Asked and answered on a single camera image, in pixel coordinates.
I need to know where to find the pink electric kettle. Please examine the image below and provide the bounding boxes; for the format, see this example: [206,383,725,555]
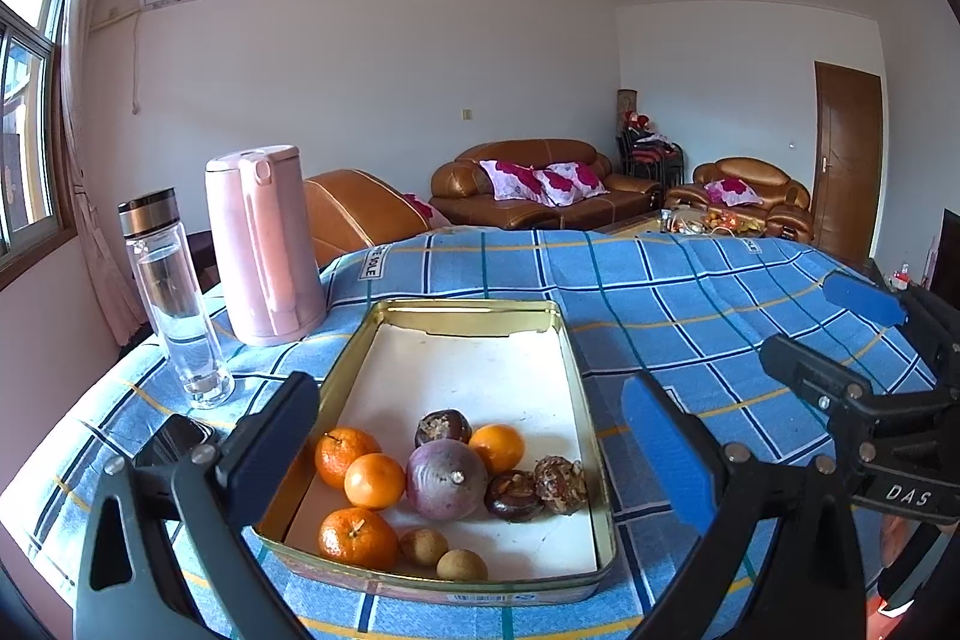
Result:
[205,145,327,347]

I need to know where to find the black smartphone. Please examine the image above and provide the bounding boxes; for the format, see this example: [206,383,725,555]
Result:
[135,413,218,470]

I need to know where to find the glass bottle with metal lid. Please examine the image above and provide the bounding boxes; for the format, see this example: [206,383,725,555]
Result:
[118,187,236,408]

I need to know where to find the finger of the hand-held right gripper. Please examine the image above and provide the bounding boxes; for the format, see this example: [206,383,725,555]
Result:
[823,270,960,386]
[759,334,960,453]

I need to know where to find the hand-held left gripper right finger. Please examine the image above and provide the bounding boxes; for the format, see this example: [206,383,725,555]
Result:
[621,372,871,640]

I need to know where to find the brown leather sofa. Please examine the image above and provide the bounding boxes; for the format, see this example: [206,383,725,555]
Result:
[430,139,668,230]

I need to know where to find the maroon water chestnut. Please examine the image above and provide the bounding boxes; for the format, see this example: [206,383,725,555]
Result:
[484,470,546,523]

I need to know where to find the tan longan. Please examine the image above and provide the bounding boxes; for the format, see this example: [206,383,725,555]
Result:
[436,548,488,582]
[400,527,451,566]

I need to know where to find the blue plaid tablecloth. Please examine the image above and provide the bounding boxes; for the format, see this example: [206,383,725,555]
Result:
[22,227,938,640]

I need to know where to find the smooth small orange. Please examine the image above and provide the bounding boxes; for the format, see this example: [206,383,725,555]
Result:
[344,452,407,510]
[468,424,526,476]

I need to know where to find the cluttered coffee table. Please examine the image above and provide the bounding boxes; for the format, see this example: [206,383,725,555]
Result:
[600,206,770,240]

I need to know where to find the purple passion fruit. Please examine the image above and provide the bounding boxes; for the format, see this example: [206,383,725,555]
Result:
[406,441,488,521]

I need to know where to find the small stemmed mandarin orange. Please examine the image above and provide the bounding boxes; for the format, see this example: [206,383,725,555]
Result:
[315,428,383,489]

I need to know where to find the floral pink white pillow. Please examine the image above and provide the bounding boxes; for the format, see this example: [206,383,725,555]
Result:
[540,161,610,208]
[405,194,455,229]
[705,177,764,206]
[478,158,552,202]

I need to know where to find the brown leather armchair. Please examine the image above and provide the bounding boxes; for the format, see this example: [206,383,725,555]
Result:
[304,169,436,270]
[666,157,815,247]

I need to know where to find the dark wooden side table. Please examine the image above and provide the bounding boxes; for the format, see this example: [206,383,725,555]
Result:
[184,230,218,295]

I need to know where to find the large stemmed mandarin orange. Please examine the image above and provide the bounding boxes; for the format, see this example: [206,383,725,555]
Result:
[318,507,400,571]

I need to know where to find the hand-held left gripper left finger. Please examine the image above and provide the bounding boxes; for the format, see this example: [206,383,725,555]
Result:
[73,371,322,640]

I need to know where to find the air conditioner cord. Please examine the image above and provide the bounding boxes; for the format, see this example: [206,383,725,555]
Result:
[129,6,143,116]

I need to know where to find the stack of black chairs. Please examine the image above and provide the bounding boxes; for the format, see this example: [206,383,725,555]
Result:
[616,126,685,185]

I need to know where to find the gold metal tin tray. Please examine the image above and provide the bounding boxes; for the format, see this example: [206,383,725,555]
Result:
[251,299,617,607]

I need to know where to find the brown rough water chestnut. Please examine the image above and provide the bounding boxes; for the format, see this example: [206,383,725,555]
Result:
[532,455,588,516]

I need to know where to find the sliding glass window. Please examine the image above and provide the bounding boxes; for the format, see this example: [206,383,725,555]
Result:
[0,0,76,289]

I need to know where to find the brown wooden door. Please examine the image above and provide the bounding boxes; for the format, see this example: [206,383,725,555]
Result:
[812,60,884,259]

